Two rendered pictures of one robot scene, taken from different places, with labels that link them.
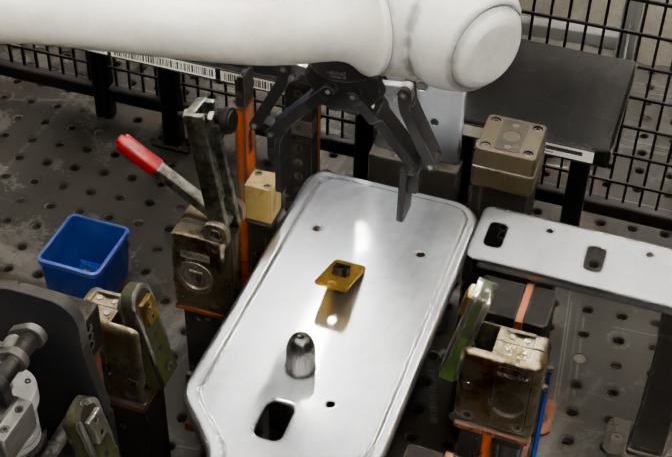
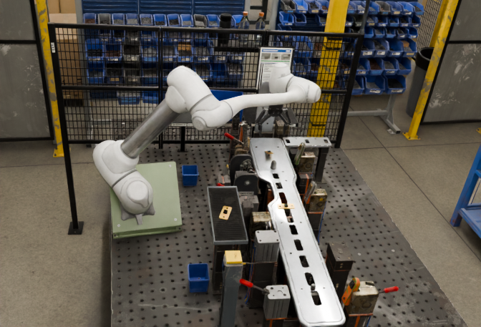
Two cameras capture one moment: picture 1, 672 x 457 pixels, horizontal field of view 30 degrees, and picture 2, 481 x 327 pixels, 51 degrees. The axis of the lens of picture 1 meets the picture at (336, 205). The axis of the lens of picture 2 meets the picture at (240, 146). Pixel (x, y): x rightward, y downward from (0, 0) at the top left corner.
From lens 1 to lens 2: 175 cm
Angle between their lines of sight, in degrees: 25
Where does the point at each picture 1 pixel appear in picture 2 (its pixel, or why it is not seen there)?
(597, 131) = (293, 120)
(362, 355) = (281, 163)
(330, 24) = (297, 94)
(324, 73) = (275, 109)
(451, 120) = (270, 121)
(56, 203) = not seen: hidden behind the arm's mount
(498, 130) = (279, 122)
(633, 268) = (314, 141)
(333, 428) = (286, 174)
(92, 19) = (263, 100)
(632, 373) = not seen: hidden behind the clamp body
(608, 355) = not seen: hidden behind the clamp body
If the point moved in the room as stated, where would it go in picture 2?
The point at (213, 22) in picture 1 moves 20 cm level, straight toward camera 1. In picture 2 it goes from (282, 97) to (308, 115)
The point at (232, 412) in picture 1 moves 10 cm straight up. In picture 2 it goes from (268, 176) to (270, 161)
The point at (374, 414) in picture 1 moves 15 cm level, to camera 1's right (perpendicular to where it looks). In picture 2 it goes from (290, 171) to (313, 166)
